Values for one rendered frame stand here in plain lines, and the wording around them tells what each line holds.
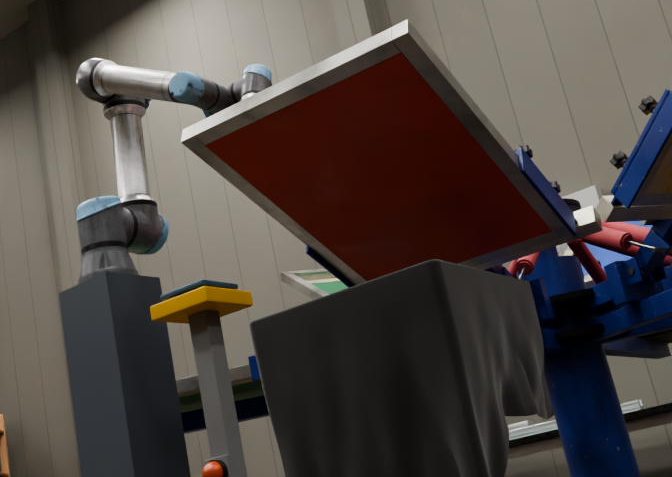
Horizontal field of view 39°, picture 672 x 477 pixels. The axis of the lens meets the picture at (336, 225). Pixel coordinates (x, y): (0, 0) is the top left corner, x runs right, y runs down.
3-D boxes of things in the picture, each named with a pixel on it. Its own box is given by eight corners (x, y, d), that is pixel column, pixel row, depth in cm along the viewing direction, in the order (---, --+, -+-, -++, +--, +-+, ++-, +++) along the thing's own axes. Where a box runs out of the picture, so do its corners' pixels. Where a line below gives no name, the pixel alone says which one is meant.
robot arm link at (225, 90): (188, 90, 241) (221, 73, 236) (216, 101, 250) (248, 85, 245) (193, 117, 239) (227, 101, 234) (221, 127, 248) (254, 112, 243)
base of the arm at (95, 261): (66, 291, 236) (61, 254, 238) (112, 295, 248) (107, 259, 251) (106, 273, 228) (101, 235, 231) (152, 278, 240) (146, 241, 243)
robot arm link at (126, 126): (103, 256, 249) (84, 69, 263) (143, 261, 261) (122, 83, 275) (137, 244, 243) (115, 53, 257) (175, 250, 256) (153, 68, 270)
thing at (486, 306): (497, 490, 162) (439, 258, 174) (477, 494, 164) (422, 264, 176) (580, 468, 201) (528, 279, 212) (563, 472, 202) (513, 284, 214)
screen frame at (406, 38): (408, 32, 179) (407, 18, 181) (180, 142, 207) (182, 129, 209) (573, 234, 231) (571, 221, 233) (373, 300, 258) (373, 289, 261)
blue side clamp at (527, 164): (524, 170, 210) (521, 146, 214) (503, 178, 212) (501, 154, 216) (577, 235, 229) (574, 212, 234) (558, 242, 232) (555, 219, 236)
